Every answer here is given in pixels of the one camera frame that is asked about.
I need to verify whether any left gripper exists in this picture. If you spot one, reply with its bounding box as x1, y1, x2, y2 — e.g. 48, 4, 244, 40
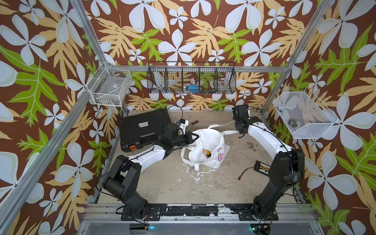
171, 131, 198, 147

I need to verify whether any white cartoon print pouch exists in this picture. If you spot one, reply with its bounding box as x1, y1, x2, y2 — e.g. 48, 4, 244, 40
180, 124, 238, 171

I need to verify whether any yellow black cutter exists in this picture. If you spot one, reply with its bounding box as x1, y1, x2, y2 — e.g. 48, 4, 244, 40
203, 149, 212, 158

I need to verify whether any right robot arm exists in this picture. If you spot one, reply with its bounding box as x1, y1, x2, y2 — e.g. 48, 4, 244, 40
232, 105, 305, 220

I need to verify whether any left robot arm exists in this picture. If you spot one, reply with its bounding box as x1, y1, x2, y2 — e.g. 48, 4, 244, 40
102, 123, 199, 219

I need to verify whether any blue object in basket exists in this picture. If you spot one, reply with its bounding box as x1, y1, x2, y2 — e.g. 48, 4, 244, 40
188, 85, 199, 94

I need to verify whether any black plastic tool case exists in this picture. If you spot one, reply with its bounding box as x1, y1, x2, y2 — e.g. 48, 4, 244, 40
119, 109, 171, 152

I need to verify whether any white mesh basket right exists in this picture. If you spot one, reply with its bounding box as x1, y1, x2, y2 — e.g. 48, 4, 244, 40
273, 88, 339, 139

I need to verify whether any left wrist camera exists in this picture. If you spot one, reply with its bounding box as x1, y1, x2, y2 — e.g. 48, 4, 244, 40
177, 119, 189, 135

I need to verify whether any red black cable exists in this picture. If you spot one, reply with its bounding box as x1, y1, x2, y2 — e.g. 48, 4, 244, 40
237, 166, 256, 180

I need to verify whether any black wire basket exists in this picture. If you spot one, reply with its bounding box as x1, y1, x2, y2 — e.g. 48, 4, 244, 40
146, 61, 237, 95

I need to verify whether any white wire basket left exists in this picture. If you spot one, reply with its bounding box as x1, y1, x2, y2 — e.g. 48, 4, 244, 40
87, 63, 132, 107

